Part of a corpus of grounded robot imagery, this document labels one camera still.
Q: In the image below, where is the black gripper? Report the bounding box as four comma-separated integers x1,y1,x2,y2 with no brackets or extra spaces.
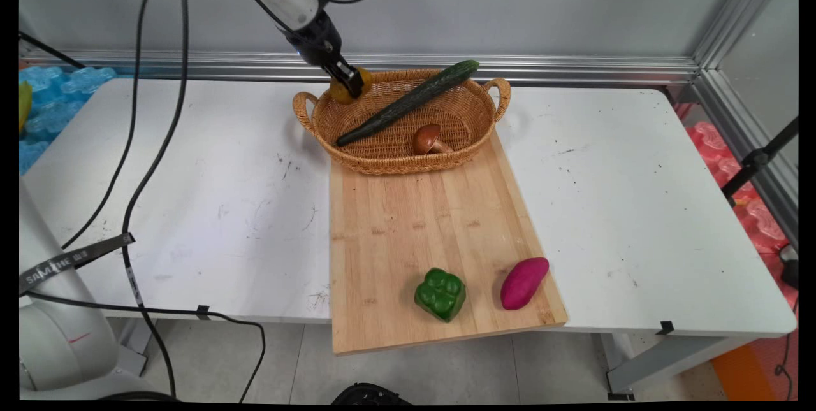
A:
284,11,365,98

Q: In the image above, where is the yellow bell pepper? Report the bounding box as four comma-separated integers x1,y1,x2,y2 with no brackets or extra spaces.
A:
329,67,374,106

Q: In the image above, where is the dark green cucumber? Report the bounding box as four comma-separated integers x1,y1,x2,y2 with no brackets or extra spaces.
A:
336,59,480,148

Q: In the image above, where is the brown mushroom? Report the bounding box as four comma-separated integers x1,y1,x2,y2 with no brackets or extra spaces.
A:
411,123,455,157

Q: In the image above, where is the wooden cutting board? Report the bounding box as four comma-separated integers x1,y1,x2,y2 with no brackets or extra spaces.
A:
328,127,569,356

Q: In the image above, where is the green bell pepper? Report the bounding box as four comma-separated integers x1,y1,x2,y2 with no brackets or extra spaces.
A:
414,268,467,323

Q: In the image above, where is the purple sweet potato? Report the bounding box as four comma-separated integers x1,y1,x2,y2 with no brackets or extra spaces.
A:
500,257,550,311

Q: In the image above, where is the blue foam mat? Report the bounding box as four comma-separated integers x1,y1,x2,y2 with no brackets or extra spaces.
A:
19,66,119,176

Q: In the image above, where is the black rod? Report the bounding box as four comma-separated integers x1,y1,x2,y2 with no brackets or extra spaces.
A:
19,30,87,71

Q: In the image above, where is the yellow green object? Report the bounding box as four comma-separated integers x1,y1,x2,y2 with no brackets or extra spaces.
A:
19,80,33,134

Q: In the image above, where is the black round object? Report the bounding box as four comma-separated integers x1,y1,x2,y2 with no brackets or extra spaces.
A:
331,382,412,405

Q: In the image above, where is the white table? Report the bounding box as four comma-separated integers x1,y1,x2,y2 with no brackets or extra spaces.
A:
19,76,798,402

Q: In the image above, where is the black stand pole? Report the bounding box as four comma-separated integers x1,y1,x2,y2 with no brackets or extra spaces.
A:
720,117,799,208

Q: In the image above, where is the red foam mat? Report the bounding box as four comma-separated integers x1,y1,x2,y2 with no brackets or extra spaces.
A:
676,102,799,310

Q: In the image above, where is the black small device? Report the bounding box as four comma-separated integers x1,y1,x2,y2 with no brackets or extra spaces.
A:
779,244,799,291

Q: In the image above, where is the orange floor mat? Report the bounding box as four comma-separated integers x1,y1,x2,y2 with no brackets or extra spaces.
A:
711,328,799,402

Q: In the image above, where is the wicker basket with handles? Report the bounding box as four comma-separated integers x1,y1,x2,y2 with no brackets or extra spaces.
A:
293,68,513,177

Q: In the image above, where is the thick black cable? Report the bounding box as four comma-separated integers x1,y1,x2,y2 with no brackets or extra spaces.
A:
121,0,192,398

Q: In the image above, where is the aluminium frame rail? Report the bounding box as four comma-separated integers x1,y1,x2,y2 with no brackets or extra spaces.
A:
19,48,699,87
692,70,799,249

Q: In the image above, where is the thin black cable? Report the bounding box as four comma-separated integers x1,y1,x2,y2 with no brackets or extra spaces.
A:
62,0,160,251
773,331,799,400

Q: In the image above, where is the black floor cable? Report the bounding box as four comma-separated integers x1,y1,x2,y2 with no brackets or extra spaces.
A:
25,290,266,403

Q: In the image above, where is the grey printed velcro strap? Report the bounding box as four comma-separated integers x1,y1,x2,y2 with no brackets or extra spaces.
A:
19,233,136,294

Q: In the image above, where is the aluminium frame post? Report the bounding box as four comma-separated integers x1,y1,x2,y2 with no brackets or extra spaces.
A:
692,0,794,71

